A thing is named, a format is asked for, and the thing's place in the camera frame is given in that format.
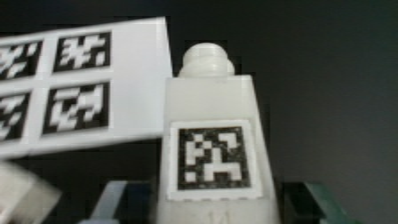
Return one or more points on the white table leg middle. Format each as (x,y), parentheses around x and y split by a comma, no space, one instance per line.
(29,196)

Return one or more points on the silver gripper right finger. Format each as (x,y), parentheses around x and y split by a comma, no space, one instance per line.
(310,206)

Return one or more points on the white tag sheet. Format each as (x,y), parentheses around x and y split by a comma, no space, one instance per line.
(82,87)

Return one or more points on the white table leg assembled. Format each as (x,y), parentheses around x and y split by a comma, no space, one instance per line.
(216,189)

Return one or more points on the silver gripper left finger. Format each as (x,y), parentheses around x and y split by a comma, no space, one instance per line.
(123,206)

